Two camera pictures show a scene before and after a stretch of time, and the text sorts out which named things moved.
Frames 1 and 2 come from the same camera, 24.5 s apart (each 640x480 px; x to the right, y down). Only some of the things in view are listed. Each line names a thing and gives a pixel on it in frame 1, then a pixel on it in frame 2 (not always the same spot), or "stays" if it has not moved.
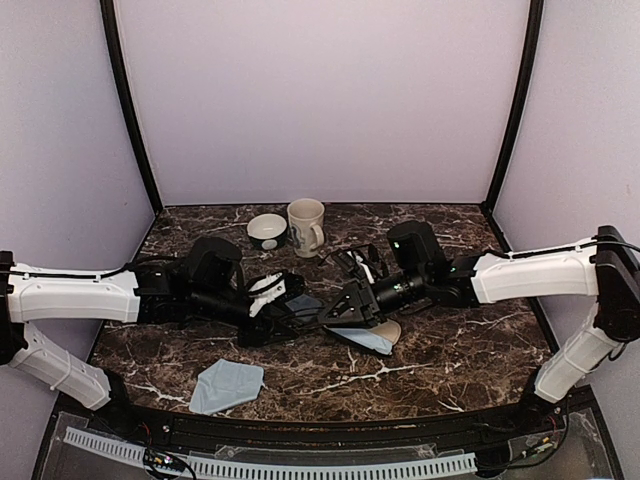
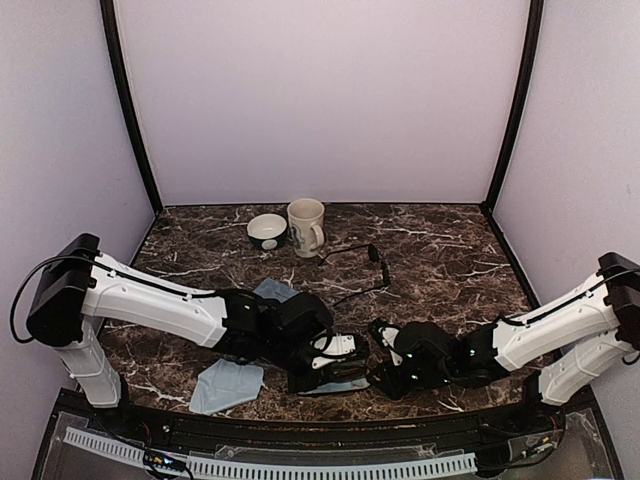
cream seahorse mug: [304, 217] stays
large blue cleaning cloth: [225, 383] stays
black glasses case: [380, 339] → [344, 376]
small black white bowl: [267, 230] stays
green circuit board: [163, 460] stays
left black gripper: [262, 330] → [299, 383]
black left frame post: [111, 22] stays
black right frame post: [520, 101] stays
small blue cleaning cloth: [365, 337] → [339, 387]
